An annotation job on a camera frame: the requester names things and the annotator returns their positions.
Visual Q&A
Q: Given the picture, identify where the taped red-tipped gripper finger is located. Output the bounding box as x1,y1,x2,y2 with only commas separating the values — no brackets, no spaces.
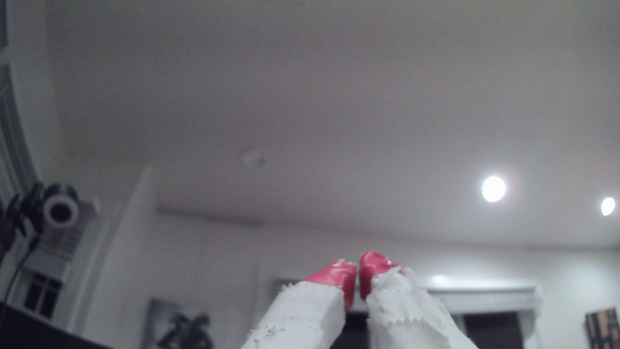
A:
241,260,357,349
359,250,479,349

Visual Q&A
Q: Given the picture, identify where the white window blind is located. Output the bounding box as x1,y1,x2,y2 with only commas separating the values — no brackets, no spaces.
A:
276,275,542,317

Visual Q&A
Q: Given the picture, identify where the wide dark window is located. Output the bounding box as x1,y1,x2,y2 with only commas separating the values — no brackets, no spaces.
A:
334,310,527,349

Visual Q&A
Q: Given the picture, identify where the dark leafy plant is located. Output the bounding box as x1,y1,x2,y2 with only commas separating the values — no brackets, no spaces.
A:
157,312,214,349

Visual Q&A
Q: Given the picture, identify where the large round ceiling light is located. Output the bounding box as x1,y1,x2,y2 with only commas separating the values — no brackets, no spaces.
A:
481,174,508,203

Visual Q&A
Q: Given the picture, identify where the small dark paned window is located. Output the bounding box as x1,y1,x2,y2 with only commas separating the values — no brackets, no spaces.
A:
23,272,63,320

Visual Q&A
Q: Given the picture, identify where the black and silver webcam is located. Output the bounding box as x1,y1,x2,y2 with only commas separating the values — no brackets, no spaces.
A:
30,182,81,231

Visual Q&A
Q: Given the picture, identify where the dark cabinet top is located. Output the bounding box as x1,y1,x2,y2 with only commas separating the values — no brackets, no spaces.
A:
0,301,113,349

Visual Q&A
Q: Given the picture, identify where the grey wall picture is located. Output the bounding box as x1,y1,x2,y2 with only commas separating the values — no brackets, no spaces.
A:
143,297,181,349

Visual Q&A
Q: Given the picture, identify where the brown striped wall picture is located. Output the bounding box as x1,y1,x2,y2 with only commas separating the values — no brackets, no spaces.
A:
584,308,620,349

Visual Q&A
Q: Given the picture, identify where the grey window frame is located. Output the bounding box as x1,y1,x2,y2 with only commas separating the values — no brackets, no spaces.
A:
0,63,39,204

